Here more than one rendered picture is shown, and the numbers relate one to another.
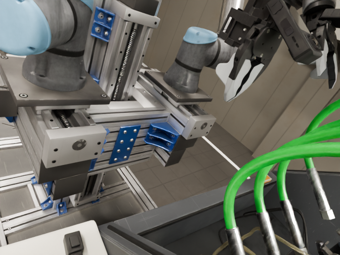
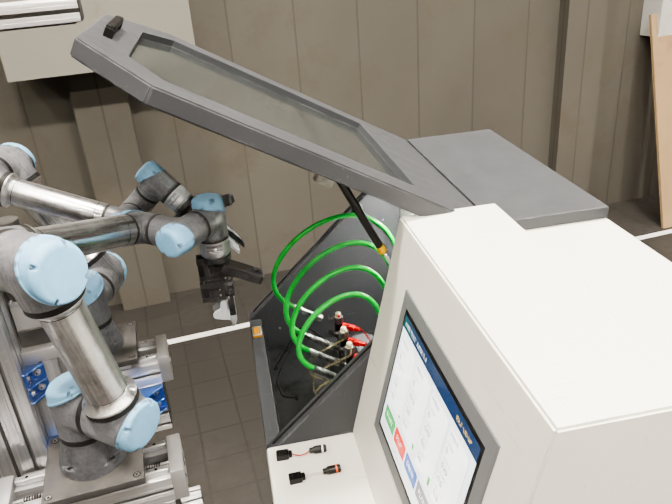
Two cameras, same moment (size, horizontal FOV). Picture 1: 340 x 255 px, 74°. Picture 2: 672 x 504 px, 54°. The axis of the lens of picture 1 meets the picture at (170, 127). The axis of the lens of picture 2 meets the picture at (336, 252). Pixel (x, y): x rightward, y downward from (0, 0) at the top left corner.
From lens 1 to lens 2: 1.38 m
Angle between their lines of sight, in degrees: 46
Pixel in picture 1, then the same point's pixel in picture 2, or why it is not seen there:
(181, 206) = (266, 403)
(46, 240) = (274, 468)
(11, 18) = (149, 418)
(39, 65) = (106, 452)
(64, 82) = not seen: hidden behind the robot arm
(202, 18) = not seen: outside the picture
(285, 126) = not seen: hidden behind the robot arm
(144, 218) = (269, 427)
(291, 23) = (243, 272)
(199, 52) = (103, 302)
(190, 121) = (163, 361)
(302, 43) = (256, 277)
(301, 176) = (271, 301)
